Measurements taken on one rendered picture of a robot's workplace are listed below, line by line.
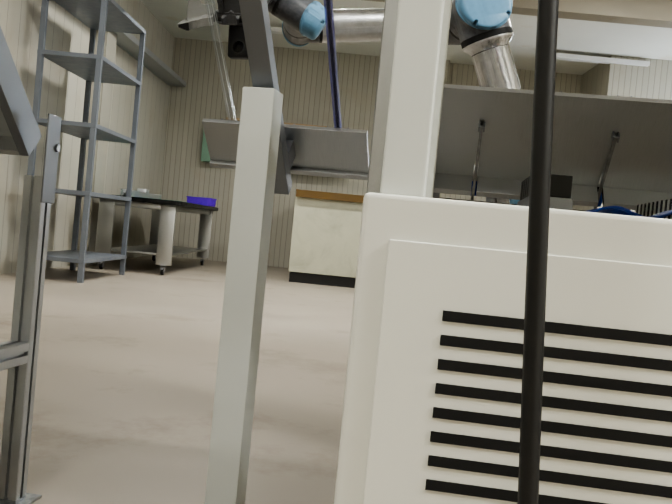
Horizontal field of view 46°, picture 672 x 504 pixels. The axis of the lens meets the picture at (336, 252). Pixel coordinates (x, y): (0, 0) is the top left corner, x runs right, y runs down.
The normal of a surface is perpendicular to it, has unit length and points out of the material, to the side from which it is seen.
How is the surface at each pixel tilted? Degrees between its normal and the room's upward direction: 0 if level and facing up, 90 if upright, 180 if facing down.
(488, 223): 90
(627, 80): 90
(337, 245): 90
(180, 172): 90
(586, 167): 137
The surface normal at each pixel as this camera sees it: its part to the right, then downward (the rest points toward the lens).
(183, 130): -0.02, 0.03
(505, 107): -0.16, 0.74
